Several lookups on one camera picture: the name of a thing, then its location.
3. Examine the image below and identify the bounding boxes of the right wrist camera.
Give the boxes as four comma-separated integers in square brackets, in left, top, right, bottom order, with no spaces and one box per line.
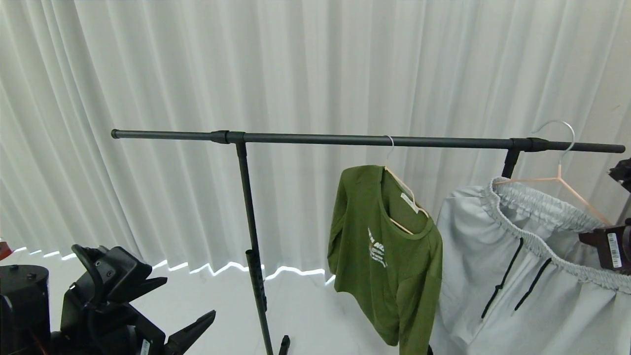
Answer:
[608,157,631,194]

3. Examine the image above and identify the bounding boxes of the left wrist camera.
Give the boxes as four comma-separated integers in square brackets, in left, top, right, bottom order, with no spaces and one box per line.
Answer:
[71,244,154,304]

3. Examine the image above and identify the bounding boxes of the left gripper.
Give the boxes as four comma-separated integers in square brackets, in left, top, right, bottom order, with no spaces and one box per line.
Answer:
[49,277,216,355]

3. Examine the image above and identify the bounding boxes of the green printed shirt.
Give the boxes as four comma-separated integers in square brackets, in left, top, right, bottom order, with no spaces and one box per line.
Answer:
[327,165,443,355]

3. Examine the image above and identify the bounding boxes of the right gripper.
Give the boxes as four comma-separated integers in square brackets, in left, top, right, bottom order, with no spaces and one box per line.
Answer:
[578,219,631,276]

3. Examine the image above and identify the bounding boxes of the white curtain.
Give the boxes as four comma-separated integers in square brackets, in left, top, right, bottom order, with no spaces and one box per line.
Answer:
[0,0,631,286]

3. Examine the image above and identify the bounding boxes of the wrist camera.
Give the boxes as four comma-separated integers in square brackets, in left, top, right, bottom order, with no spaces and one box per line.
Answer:
[71,244,154,304]
[608,157,631,194]

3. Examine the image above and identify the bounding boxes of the pale grey garment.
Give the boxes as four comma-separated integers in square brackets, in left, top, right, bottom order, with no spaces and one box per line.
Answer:
[429,177,631,355]

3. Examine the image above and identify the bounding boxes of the pink clothes hanger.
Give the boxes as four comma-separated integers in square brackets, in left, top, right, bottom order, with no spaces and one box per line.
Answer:
[493,120,614,227]
[382,136,430,235]

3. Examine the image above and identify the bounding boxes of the black clothes rack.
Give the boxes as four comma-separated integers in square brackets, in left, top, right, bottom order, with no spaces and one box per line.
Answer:
[111,129,626,355]

